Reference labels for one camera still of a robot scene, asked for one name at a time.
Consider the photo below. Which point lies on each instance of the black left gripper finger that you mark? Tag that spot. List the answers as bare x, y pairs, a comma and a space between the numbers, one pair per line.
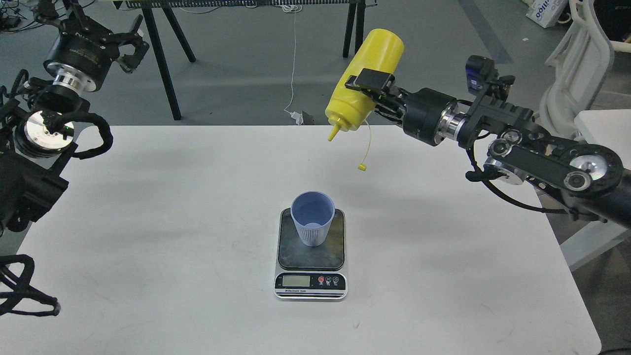
75, 23
130, 62

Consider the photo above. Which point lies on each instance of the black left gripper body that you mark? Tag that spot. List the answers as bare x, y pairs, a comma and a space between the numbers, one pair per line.
79, 63

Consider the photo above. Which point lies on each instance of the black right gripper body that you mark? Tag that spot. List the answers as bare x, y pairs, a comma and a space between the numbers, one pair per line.
428, 115

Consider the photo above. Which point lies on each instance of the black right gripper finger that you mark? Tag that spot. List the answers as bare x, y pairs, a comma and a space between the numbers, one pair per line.
371, 82

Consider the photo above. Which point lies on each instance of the yellow squeeze bottle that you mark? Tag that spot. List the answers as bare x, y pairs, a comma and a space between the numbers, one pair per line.
347, 110

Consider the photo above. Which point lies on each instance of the blue plastic cup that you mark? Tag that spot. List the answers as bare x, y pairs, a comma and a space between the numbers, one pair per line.
312, 213

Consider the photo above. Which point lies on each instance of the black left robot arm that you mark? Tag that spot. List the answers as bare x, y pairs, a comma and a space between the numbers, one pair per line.
46, 122

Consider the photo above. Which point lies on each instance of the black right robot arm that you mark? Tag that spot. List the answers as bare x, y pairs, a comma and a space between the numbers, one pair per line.
589, 180

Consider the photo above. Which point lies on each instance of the digital kitchen scale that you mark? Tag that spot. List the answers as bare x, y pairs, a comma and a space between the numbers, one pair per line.
305, 273

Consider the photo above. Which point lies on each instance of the black trestle table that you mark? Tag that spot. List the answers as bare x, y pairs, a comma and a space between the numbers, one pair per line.
354, 32

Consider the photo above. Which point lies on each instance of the white power adapter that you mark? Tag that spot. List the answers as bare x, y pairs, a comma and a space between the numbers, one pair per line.
302, 118

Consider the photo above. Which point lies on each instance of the white cardboard box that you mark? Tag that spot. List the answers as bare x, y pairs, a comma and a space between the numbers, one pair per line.
545, 13

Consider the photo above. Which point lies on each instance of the white office chair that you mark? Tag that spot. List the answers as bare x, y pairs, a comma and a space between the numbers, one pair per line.
581, 62

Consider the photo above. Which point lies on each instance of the white side table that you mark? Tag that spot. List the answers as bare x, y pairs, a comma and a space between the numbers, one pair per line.
611, 128

